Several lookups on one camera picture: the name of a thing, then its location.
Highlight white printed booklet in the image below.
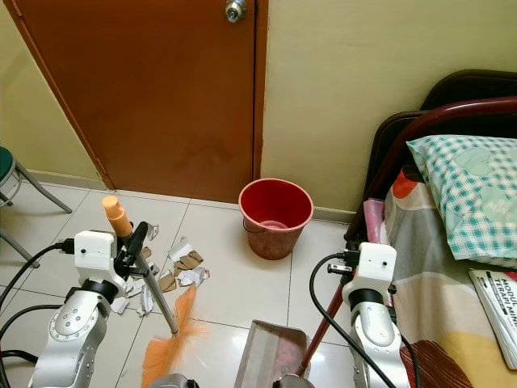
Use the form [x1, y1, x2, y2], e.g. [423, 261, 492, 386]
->
[468, 266, 517, 371]

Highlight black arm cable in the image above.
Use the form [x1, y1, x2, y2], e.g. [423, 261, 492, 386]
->
[0, 239, 78, 388]
[308, 251, 414, 388]

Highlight brown wooden door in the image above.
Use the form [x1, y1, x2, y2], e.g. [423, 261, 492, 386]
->
[2, 0, 270, 205]

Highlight orange broom with silver shaft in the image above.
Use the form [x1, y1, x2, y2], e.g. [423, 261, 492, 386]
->
[102, 195, 208, 388]

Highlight green checked pillow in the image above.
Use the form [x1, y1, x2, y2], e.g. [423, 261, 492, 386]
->
[406, 133, 517, 262]

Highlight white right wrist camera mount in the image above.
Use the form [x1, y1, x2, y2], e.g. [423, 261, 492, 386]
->
[354, 242, 397, 293]

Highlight red plastic bucket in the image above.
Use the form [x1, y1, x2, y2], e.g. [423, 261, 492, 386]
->
[237, 178, 315, 261]

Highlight crumpled white paper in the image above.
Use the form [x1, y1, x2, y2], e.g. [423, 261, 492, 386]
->
[175, 266, 212, 289]

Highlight torn white paper pieces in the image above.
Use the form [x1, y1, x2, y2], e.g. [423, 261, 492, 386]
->
[108, 277, 161, 318]

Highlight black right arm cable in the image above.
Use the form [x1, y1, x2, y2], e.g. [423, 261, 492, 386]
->
[308, 251, 414, 388]

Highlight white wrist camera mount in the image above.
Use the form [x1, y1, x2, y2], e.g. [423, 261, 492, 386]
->
[74, 230, 116, 280]
[354, 242, 397, 293]

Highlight flat white paper scrap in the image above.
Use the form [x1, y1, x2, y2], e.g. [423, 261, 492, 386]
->
[167, 237, 195, 262]

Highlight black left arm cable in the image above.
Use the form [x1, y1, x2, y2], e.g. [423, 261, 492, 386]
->
[0, 239, 78, 388]

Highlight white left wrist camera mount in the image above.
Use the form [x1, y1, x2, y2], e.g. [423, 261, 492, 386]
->
[74, 230, 116, 280]

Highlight brown cardboard scrap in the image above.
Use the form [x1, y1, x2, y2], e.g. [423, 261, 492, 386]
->
[158, 250, 208, 293]

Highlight pink cloth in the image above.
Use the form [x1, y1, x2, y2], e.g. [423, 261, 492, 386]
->
[363, 197, 386, 244]

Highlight colourful patterned bed sheet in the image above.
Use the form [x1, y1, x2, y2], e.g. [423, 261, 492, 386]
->
[378, 165, 517, 388]

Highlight dark bed frame headboard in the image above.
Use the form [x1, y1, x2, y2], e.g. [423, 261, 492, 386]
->
[343, 69, 517, 245]

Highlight green stool with metal legs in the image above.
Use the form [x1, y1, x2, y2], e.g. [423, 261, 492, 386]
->
[0, 146, 74, 269]

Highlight metal dustpan with red handle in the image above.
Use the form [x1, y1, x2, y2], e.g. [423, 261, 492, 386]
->
[234, 279, 348, 388]

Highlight grey robot leg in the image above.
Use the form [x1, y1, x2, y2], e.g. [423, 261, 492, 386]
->
[149, 373, 200, 388]
[274, 373, 317, 388]

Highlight silver door knob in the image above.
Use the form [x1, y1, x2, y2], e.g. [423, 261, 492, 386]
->
[225, 0, 249, 24]

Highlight grey robot left leg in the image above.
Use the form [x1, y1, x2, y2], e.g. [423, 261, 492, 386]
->
[149, 373, 200, 388]

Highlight grey robot right leg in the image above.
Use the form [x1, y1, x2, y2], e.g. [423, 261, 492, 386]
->
[274, 373, 317, 388]

